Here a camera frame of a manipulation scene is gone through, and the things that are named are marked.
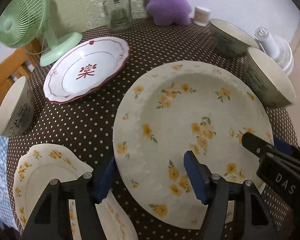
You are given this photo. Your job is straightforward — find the wooden chair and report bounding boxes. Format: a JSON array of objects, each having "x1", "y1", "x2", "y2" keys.
[{"x1": 0, "y1": 39, "x2": 44, "y2": 114}]

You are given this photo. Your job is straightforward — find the glass jar with dark lid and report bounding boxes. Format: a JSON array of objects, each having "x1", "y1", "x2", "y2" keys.
[{"x1": 101, "y1": 0, "x2": 133, "y2": 32}]

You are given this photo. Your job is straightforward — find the cream bowl with green pattern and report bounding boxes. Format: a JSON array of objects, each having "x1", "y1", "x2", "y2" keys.
[
  {"x1": 245, "y1": 47, "x2": 297, "y2": 107},
  {"x1": 0, "y1": 76, "x2": 37, "y2": 138},
  {"x1": 209, "y1": 19, "x2": 259, "y2": 58}
]

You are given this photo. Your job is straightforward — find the brown polka dot tablecloth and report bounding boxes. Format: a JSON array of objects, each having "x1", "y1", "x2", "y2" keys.
[{"x1": 6, "y1": 17, "x2": 300, "y2": 240}]

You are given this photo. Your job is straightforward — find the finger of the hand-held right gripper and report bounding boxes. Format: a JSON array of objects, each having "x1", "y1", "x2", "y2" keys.
[
  {"x1": 241, "y1": 132, "x2": 276, "y2": 164},
  {"x1": 274, "y1": 137, "x2": 300, "y2": 161}
]

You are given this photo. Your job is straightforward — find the white floor fan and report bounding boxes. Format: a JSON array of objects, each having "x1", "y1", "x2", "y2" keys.
[{"x1": 254, "y1": 27, "x2": 294, "y2": 75}]

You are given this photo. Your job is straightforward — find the cotton swab container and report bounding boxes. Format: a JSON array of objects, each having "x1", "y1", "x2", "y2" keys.
[{"x1": 194, "y1": 6, "x2": 212, "y2": 26}]

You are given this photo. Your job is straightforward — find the large yellow floral plate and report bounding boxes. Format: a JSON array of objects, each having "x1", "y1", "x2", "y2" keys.
[{"x1": 113, "y1": 60, "x2": 275, "y2": 230}]

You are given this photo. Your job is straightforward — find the white plate with red pattern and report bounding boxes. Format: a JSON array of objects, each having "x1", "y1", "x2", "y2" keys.
[{"x1": 43, "y1": 36, "x2": 130, "y2": 104}]

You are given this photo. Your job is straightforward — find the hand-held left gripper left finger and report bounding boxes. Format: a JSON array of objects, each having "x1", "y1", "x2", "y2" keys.
[{"x1": 21, "y1": 155, "x2": 117, "y2": 240}]

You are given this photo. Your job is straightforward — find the small scalloped yellow floral plate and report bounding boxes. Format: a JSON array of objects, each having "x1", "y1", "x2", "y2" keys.
[{"x1": 12, "y1": 144, "x2": 139, "y2": 240}]

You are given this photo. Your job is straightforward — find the purple plush toy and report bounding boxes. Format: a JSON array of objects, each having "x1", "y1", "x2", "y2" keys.
[{"x1": 143, "y1": 0, "x2": 192, "y2": 26}]

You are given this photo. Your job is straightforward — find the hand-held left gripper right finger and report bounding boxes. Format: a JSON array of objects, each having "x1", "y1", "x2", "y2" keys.
[{"x1": 184, "y1": 150, "x2": 279, "y2": 240}]

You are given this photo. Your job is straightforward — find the green desk fan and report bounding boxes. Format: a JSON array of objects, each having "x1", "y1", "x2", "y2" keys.
[{"x1": 0, "y1": 0, "x2": 83, "y2": 67}]

